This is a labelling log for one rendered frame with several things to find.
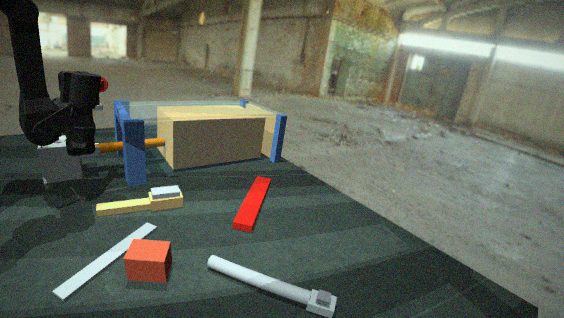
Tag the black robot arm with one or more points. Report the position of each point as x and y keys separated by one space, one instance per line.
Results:
x=42 y=119

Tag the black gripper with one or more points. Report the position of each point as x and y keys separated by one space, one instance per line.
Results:
x=91 y=143

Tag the grey rod with square end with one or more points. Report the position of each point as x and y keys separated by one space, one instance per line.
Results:
x=318 y=302

